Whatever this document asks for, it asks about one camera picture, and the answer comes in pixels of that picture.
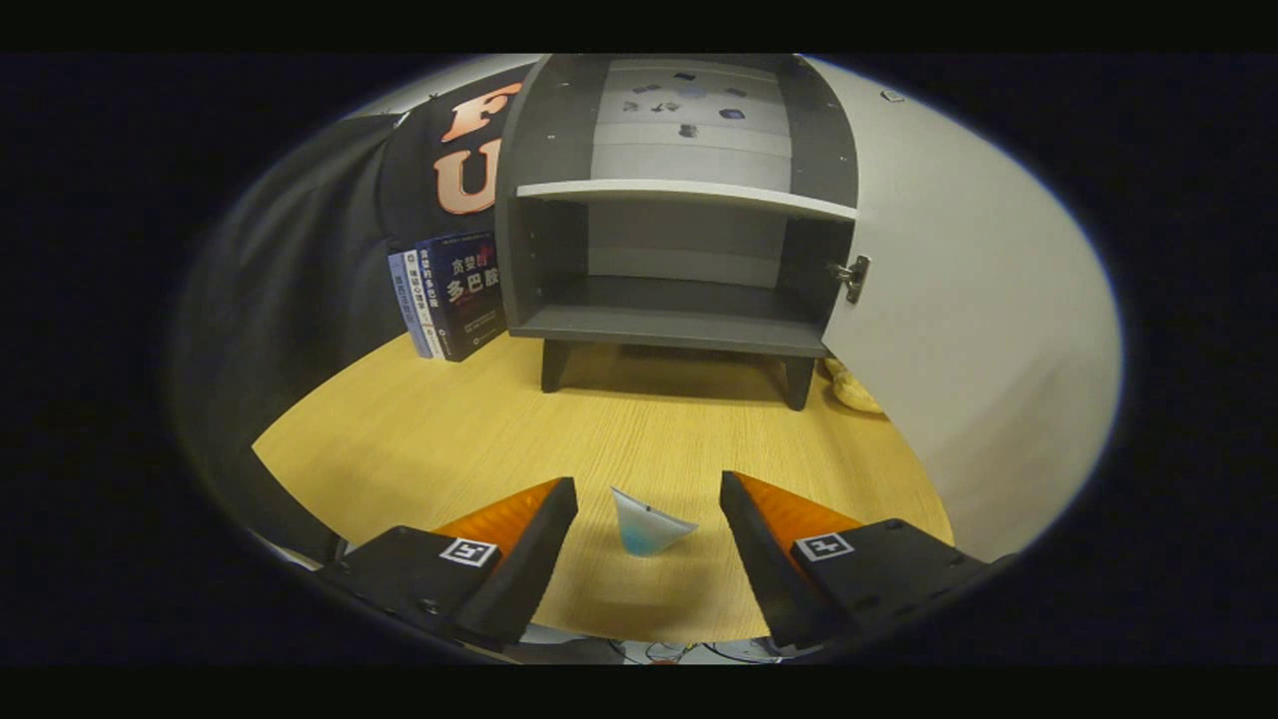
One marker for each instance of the metal door hinge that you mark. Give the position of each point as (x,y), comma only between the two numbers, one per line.
(854,278)

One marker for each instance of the light blue book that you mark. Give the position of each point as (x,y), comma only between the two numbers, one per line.
(401,290)

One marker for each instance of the beige cabinet door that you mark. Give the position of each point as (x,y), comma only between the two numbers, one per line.
(978,330)

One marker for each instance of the white book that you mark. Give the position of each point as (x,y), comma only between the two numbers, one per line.
(423,300)

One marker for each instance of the dark blue book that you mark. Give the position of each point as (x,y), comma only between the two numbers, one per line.
(469,295)

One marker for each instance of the small translucent blue cup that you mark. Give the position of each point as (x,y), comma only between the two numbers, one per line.
(644,529)

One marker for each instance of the yellow plush toy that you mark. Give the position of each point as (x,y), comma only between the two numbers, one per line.
(857,391)

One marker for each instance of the white cabinet shelf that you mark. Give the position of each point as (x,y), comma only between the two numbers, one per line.
(689,195)

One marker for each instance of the grey cabinet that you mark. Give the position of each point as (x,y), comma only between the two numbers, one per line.
(689,330)

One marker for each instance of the black backdrop cloth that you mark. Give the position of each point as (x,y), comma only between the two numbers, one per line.
(300,280)

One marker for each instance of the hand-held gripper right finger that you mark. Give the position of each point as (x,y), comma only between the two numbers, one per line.
(764,559)

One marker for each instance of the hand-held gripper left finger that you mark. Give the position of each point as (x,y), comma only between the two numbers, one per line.
(529,569)

